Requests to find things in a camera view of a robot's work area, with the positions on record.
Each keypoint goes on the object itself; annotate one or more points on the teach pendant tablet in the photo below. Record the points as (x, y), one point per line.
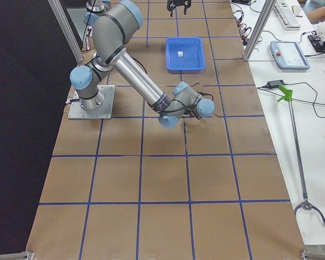
(288, 55)

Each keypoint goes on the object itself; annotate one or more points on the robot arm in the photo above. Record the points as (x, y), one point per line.
(111, 32)
(99, 7)

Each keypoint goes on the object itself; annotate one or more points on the aluminium frame post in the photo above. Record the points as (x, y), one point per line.
(260, 24)

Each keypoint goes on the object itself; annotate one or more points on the blue plastic tray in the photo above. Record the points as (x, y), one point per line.
(193, 60)

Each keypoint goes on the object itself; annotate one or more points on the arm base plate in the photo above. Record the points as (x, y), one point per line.
(99, 107)

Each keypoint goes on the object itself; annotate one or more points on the brown paper table cover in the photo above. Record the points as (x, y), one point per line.
(127, 188)

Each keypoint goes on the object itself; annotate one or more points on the white keyboard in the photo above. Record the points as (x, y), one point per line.
(286, 16)

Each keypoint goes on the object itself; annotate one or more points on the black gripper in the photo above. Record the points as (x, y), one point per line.
(177, 4)

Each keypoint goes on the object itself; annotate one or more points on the black power adapter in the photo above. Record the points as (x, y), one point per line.
(274, 84)

